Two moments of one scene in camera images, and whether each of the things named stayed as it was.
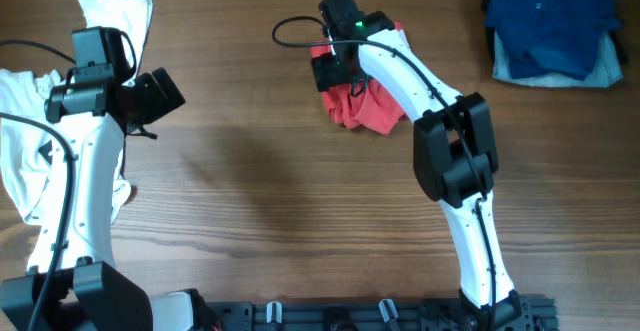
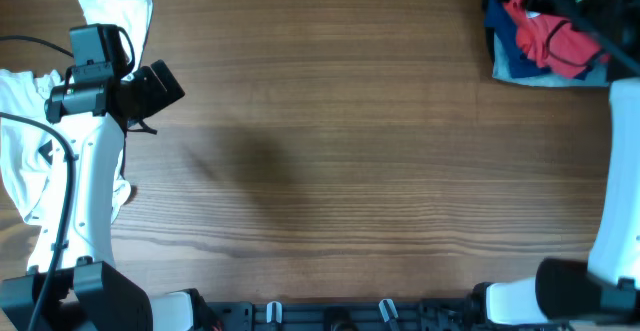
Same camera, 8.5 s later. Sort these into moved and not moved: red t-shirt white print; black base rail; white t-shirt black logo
Moved: red t-shirt white print
Not moved: black base rail; white t-shirt black logo
